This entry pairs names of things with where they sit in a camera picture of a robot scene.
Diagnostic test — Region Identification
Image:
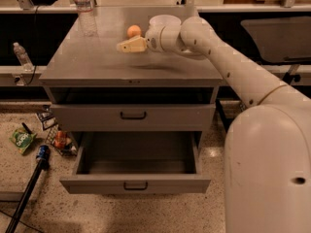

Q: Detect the black snack packet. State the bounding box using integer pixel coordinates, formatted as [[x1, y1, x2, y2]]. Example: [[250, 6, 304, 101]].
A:
[[36, 105, 57, 131]]

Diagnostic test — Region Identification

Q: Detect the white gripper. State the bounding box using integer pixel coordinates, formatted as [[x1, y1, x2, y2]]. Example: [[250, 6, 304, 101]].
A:
[[117, 26, 162, 53]]

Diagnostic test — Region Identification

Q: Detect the grey metal drawer cabinet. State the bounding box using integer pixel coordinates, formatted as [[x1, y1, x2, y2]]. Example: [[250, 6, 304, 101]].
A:
[[39, 6, 224, 153]]

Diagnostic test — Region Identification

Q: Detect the white ceramic bowl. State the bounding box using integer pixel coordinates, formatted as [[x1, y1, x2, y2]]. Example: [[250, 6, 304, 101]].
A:
[[149, 15, 181, 28]]

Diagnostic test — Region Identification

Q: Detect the blue soda can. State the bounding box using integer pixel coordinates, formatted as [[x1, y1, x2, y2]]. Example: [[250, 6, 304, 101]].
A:
[[36, 145, 51, 164]]

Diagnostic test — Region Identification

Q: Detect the black stand frame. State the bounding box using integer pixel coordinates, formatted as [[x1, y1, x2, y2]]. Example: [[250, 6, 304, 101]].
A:
[[216, 64, 300, 131]]

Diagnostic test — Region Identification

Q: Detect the clear water bottle on ledge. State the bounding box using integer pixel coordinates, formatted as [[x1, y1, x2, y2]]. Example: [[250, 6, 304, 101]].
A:
[[14, 42, 34, 72]]

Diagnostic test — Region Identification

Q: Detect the orange fruit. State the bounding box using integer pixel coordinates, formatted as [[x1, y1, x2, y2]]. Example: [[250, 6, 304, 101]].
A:
[[126, 25, 142, 38]]

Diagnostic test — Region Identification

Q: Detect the grey open lower drawer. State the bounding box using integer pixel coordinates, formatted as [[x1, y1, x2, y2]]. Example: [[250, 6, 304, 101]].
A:
[[60, 131, 210, 194]]

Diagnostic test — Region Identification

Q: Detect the clear water bottle on cabinet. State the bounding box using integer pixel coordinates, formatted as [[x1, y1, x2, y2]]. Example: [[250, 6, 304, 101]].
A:
[[73, 0, 97, 37]]

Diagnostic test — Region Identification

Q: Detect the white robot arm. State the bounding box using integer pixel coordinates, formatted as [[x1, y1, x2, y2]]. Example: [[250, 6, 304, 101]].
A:
[[117, 15, 311, 233]]

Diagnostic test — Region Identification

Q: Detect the black pole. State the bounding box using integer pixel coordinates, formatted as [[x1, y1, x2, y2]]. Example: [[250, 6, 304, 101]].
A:
[[5, 159, 50, 233]]

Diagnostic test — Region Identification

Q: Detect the grey upper drawer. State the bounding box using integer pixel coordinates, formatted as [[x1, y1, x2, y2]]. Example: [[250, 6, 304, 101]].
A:
[[52, 104, 215, 132]]

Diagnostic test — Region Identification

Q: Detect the green snack bag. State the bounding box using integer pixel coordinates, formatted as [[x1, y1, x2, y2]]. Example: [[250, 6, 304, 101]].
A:
[[10, 128, 37, 154]]

